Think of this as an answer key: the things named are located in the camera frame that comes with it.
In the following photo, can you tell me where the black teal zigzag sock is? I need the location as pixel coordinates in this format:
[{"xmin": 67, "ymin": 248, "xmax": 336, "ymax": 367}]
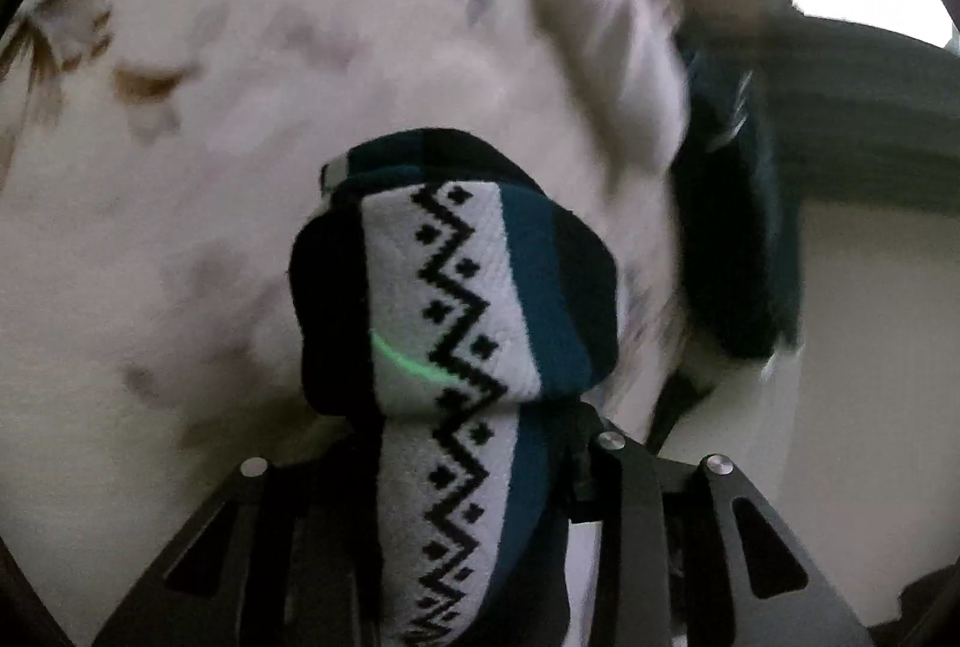
[{"xmin": 288, "ymin": 128, "xmax": 619, "ymax": 645}]

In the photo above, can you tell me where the white floral bed blanket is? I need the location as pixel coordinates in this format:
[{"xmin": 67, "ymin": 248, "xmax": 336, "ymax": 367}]
[{"xmin": 2, "ymin": 0, "xmax": 683, "ymax": 645}]

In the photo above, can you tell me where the dark teal garment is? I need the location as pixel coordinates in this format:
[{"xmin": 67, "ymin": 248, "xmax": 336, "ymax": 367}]
[{"xmin": 670, "ymin": 32, "xmax": 802, "ymax": 361}]

